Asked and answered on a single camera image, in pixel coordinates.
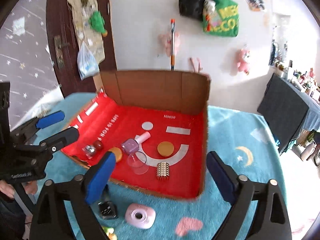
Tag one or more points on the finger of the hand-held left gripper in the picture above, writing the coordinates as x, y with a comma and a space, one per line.
50, 120
65, 136

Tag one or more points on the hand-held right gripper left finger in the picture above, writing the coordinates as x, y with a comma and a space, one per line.
100, 177

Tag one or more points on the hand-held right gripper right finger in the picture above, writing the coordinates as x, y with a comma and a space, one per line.
221, 177

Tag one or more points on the silver glitter jar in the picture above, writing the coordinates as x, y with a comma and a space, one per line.
89, 150

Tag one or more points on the small amber soap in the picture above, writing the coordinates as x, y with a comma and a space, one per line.
117, 153

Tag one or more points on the dark red ball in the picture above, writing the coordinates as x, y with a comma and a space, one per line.
98, 145

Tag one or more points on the small black device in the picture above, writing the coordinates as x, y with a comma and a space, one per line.
107, 210

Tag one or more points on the cardboard box with red lining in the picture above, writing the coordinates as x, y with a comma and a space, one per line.
195, 155

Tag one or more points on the clear plastic cup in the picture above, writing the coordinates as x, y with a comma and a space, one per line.
137, 163

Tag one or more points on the purple nail polish bottle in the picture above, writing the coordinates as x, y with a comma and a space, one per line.
130, 146

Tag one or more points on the lilac round case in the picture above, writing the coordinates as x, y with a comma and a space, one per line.
140, 216

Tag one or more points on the green apple elephant toy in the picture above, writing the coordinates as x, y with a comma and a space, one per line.
110, 232

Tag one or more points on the gold studded cylinder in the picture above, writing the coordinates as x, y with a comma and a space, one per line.
163, 171

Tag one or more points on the large amber soap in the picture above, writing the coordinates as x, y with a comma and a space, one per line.
165, 148

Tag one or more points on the person's left hand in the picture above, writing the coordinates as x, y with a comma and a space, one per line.
6, 189

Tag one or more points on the teal fleece blanket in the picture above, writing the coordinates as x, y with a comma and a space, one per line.
225, 130

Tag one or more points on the white plastic bag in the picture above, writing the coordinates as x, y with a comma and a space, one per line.
87, 62

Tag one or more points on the beige hanging organizer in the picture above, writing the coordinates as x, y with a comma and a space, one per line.
85, 42

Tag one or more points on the side table with dark cloth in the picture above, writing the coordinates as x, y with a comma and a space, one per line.
282, 107

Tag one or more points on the dark brown door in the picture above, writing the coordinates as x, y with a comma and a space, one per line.
62, 17

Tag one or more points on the green plush toy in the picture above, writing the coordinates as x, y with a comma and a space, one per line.
97, 22

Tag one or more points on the pink plush toy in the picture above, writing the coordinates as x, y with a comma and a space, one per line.
243, 61

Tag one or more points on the row of cosmetic bottles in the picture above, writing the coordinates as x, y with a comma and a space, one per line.
300, 80

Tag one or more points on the green tote bag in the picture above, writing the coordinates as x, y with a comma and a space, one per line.
225, 22

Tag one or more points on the small white plush charm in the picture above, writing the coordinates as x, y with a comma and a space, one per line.
209, 5

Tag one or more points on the black backpack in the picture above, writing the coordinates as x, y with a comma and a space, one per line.
191, 2

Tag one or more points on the wall mirror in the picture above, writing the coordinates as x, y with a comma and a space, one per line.
280, 30

